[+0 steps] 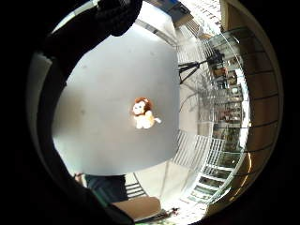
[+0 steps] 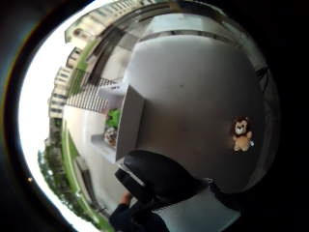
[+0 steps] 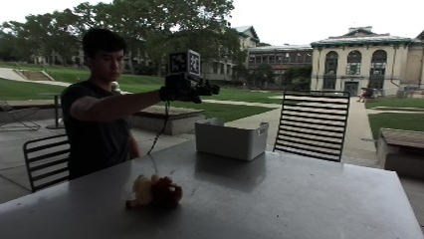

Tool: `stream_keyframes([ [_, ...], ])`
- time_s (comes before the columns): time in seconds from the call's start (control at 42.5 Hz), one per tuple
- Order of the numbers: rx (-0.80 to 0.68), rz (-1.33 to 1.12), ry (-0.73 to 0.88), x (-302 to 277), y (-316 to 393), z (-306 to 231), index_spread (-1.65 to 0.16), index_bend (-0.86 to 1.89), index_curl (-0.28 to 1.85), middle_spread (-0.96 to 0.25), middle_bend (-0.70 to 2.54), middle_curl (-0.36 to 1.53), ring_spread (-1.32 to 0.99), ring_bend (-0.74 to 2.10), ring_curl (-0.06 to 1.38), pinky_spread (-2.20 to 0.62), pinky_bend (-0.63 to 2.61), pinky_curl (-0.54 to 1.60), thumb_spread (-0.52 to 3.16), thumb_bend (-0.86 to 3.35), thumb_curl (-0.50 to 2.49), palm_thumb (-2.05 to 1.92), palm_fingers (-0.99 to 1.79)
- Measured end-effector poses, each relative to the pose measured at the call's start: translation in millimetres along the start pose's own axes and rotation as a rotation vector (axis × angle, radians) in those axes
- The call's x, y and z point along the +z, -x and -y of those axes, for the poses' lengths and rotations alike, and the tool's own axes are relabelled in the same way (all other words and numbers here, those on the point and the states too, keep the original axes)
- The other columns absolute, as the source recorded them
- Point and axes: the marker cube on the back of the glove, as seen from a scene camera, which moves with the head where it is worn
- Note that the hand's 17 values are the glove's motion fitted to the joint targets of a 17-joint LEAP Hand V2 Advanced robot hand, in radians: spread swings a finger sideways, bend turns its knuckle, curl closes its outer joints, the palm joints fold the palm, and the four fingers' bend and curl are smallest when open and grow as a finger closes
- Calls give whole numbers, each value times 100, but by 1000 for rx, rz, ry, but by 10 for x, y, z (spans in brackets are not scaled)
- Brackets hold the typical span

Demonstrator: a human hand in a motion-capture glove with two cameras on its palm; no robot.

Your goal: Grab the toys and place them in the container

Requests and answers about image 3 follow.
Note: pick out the white marker cube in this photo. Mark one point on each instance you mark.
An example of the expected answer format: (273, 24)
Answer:
(185, 62)

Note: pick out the stone bench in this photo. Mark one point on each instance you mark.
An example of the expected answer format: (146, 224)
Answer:
(170, 119)
(400, 151)

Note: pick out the white plastic bin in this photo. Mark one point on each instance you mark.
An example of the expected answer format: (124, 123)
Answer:
(230, 139)

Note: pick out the brick building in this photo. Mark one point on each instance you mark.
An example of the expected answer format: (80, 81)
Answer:
(279, 61)

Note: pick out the black slatted metal chair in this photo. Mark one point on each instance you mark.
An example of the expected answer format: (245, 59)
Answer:
(313, 124)
(47, 161)

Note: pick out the the person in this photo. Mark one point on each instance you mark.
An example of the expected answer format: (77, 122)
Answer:
(99, 109)

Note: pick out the brown and cream soft toy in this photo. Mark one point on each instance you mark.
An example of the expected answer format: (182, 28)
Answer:
(154, 191)

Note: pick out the beige arched-window building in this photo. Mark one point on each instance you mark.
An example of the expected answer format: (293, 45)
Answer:
(364, 63)

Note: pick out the round outdoor table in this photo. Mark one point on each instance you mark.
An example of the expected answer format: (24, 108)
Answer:
(55, 109)

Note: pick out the black metal lounge chair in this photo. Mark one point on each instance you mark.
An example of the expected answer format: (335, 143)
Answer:
(15, 116)

